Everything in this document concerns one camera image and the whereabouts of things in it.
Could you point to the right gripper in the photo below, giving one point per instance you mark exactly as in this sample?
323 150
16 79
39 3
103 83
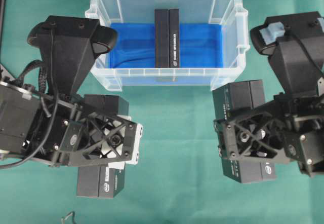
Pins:
284 130

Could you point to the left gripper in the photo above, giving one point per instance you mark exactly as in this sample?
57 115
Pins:
70 138

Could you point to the black realsense box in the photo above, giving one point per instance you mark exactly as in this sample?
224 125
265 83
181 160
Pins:
229 100
167 38
104 181

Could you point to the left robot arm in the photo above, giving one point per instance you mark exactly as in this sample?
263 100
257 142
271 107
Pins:
12 115

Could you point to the clear plastic storage case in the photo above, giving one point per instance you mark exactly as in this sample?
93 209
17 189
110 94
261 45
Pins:
229 14

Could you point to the blue liner inside case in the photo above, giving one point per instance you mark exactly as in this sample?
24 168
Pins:
196 46

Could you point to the green table cloth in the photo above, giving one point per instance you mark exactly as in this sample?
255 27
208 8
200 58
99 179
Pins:
179 176

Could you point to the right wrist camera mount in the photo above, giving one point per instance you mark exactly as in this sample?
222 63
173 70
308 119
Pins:
293 44

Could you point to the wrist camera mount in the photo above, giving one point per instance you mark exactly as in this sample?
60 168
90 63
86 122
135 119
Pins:
293 44
70 46

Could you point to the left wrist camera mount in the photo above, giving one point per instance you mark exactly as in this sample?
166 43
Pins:
70 46

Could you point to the black frame rail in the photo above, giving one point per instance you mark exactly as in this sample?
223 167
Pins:
2 17

